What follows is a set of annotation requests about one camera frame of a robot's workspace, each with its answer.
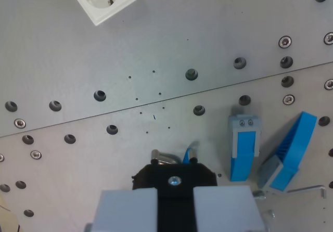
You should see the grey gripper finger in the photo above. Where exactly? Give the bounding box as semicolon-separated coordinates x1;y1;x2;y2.
193;185;261;232
84;186;159;232

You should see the black plug with metal pins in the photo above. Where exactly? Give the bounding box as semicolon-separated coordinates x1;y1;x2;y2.
132;149;218;232

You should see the blue and grey printed finger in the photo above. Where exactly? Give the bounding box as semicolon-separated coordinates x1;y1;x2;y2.
227;114;262;182
257;111;318;197

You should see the silver allen key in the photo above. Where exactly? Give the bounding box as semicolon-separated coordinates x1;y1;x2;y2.
285;184;327;199

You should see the blue wire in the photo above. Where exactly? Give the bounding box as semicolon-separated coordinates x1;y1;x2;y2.
183;141;200;164

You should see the beige object with black cable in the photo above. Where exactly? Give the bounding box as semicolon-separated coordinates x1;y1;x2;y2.
0;194;21;232

